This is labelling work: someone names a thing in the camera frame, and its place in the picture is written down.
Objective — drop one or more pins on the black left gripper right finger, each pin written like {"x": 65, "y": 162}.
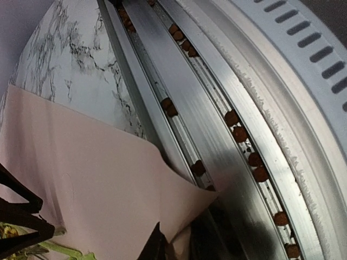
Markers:
{"x": 155, "y": 246}

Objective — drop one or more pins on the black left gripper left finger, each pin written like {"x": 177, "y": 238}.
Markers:
{"x": 22, "y": 214}

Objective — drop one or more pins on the blue fake flower stem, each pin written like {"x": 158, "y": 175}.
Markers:
{"x": 46, "y": 247}

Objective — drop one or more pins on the pink wrapping paper sheet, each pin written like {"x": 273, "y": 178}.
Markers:
{"x": 110, "y": 189}

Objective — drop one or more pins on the yellow fake flower bunch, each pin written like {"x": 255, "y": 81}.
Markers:
{"x": 12, "y": 234}

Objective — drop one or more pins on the aluminium front rail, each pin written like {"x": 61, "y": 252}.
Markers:
{"x": 247, "y": 98}

